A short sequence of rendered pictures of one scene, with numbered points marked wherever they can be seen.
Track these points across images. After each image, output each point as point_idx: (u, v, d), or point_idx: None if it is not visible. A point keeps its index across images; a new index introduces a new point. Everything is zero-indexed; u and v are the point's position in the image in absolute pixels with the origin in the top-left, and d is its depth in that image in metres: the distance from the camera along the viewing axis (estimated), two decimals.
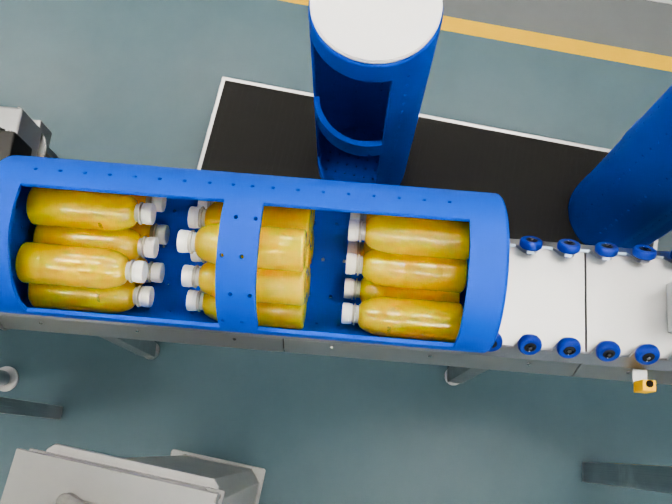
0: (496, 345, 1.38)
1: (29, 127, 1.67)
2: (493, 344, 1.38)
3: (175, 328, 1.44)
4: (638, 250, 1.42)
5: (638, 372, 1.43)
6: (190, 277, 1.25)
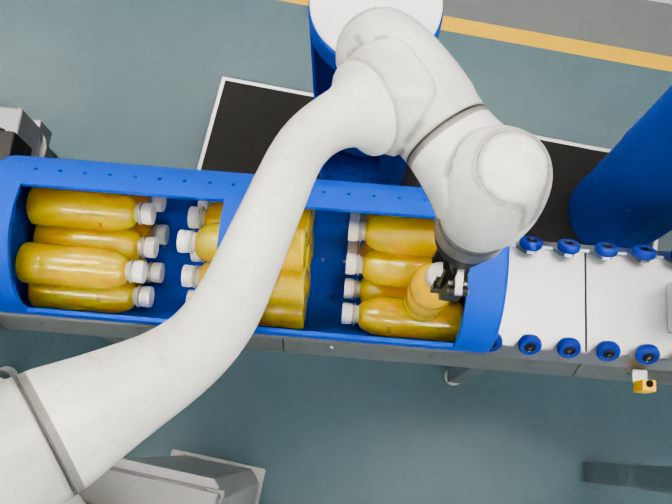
0: (496, 345, 1.38)
1: (29, 127, 1.67)
2: (493, 344, 1.38)
3: None
4: (638, 250, 1.42)
5: (638, 372, 1.43)
6: (190, 277, 1.25)
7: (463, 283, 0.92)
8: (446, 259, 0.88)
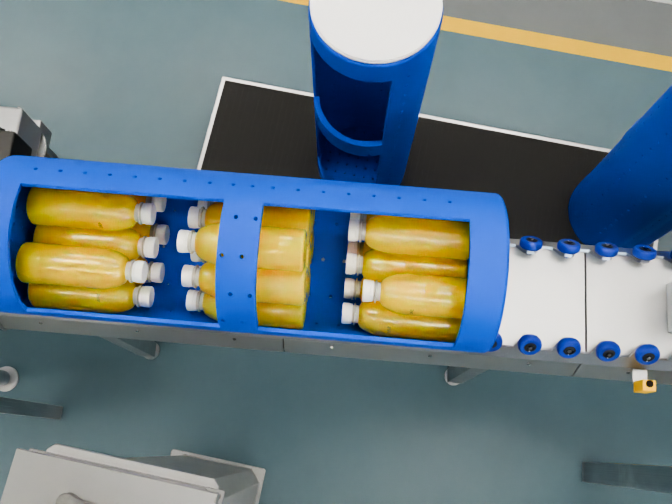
0: (496, 345, 1.38)
1: (29, 127, 1.67)
2: (493, 344, 1.38)
3: (175, 328, 1.44)
4: (638, 250, 1.42)
5: (638, 372, 1.43)
6: (190, 277, 1.25)
7: None
8: None
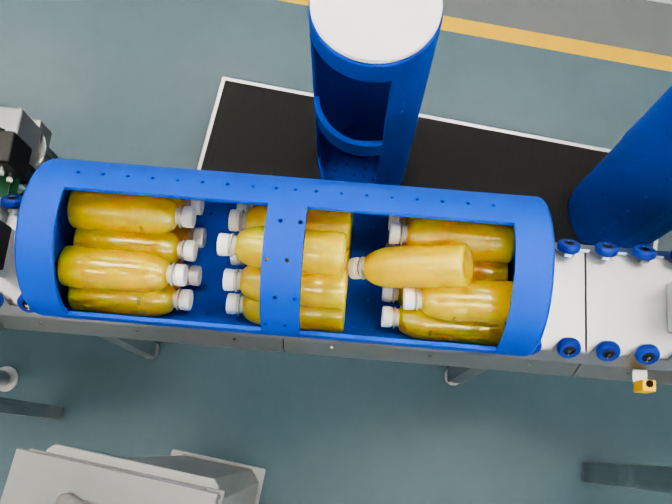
0: None
1: (29, 127, 1.67)
2: None
3: (175, 328, 1.44)
4: (638, 250, 1.42)
5: (638, 372, 1.43)
6: (232, 281, 1.25)
7: None
8: None
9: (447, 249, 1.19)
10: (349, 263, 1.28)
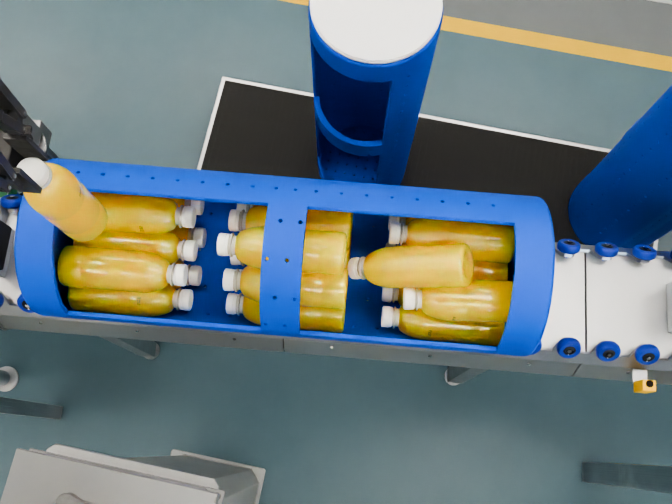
0: None
1: None
2: None
3: (175, 328, 1.44)
4: (638, 250, 1.42)
5: (638, 372, 1.43)
6: (232, 281, 1.25)
7: None
8: None
9: (447, 249, 1.19)
10: (349, 263, 1.28)
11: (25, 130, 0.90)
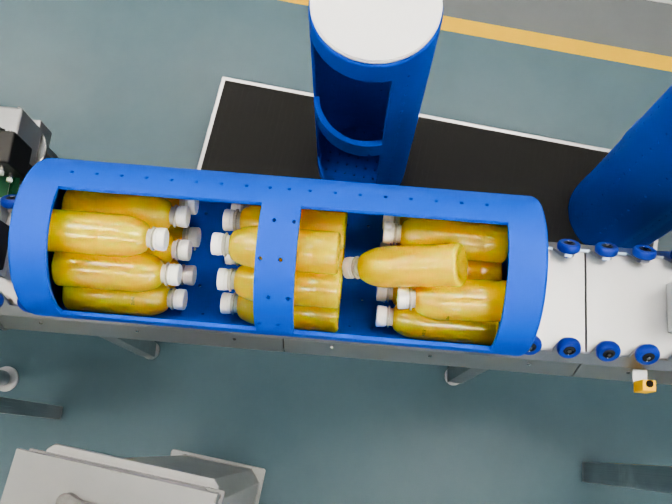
0: None
1: (29, 127, 1.67)
2: None
3: (175, 328, 1.44)
4: (638, 250, 1.42)
5: (638, 372, 1.43)
6: (226, 280, 1.25)
7: None
8: None
9: (441, 248, 1.19)
10: (343, 263, 1.28)
11: None
